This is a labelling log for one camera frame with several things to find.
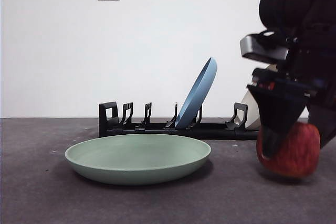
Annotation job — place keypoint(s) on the blue plate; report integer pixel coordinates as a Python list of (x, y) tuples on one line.
[(197, 95)]

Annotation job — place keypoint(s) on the red yellow apple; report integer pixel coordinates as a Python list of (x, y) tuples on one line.
[(296, 153)]

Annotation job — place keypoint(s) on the green plate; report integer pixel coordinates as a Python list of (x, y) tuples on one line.
[(136, 166)]

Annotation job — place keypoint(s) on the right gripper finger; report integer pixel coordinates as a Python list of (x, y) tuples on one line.
[(326, 124), (278, 113)]

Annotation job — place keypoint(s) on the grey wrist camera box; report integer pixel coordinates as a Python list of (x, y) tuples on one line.
[(252, 48)]

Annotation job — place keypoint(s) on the black plate rack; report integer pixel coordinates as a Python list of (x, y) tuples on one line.
[(210, 133)]

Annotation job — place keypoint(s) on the cream white plate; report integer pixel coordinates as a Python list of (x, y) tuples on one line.
[(249, 108)]

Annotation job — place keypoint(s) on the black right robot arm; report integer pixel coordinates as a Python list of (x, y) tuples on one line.
[(288, 6)]

